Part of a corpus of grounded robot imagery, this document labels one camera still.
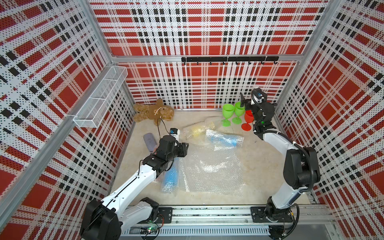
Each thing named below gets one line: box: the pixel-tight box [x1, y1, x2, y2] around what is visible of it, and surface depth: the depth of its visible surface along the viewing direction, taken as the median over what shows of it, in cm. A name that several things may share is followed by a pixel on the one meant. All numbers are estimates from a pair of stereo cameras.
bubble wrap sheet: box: [178, 144, 244, 198], surface depth 87 cm
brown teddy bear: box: [133, 99, 174, 126], surface depth 113 cm
